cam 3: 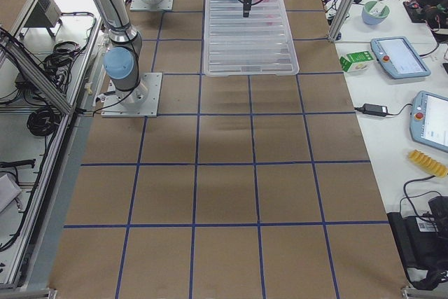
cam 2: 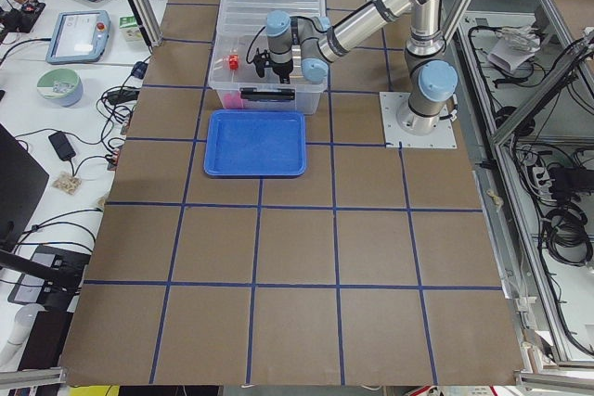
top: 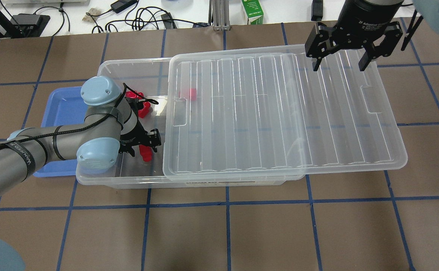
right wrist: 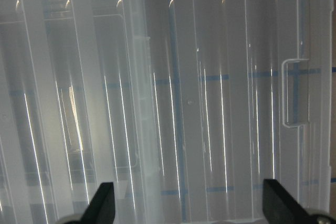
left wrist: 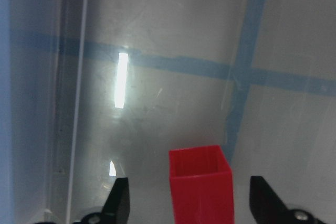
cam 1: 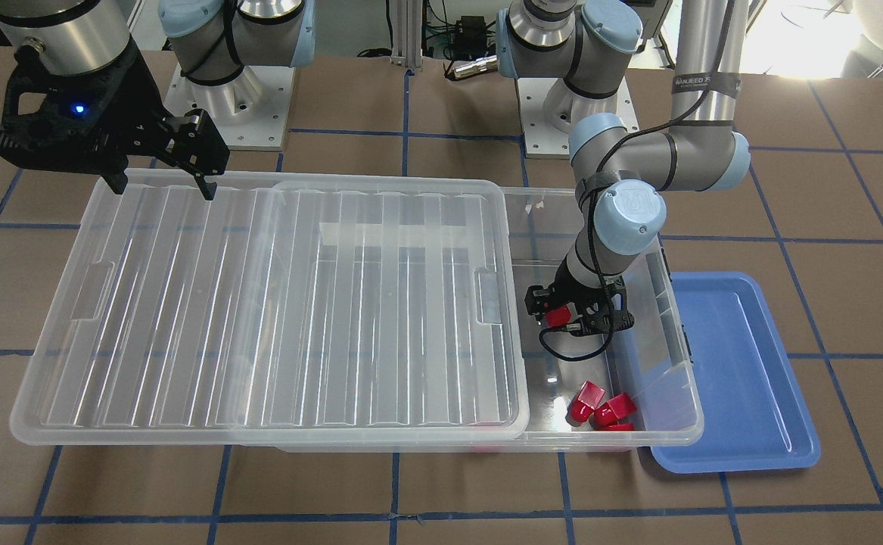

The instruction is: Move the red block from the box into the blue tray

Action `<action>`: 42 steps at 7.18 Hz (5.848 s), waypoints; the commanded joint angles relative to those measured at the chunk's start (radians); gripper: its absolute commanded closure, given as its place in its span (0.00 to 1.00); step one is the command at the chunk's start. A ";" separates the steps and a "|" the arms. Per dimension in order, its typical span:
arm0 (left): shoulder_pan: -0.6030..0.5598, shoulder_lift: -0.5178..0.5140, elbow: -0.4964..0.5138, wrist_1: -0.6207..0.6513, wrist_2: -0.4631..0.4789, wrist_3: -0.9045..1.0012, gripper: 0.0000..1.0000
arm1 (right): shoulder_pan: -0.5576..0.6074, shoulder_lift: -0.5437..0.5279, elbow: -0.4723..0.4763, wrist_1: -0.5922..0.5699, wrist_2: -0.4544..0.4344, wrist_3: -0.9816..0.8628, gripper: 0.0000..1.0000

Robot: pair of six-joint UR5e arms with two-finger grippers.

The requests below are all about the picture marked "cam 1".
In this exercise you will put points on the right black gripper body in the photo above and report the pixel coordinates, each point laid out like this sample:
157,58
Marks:
132,91

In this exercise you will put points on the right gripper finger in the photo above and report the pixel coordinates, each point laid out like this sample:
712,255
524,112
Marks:
111,166
192,142

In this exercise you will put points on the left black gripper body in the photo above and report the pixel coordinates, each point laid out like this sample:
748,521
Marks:
571,294

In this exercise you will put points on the clear plastic box lid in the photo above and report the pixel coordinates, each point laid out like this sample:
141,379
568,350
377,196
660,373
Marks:
305,312

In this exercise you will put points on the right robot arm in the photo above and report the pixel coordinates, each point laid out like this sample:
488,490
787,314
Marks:
207,42

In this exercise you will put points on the clear plastic storage box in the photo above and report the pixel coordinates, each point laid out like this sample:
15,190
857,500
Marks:
651,361

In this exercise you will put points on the blue plastic tray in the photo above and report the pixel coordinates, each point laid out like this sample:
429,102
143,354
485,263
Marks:
755,416

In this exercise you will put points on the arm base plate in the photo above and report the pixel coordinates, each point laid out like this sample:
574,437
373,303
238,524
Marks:
251,112
547,114

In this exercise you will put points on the aluminium frame post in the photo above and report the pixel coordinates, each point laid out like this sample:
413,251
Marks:
406,23

